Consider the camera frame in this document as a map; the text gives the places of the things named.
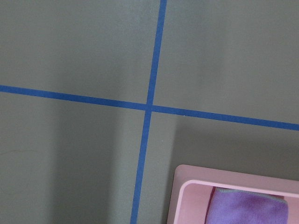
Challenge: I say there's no pink plastic tray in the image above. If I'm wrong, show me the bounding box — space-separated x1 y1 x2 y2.
167 165 299 224

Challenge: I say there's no purple cloth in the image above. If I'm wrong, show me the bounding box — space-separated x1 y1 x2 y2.
205 188 289 224

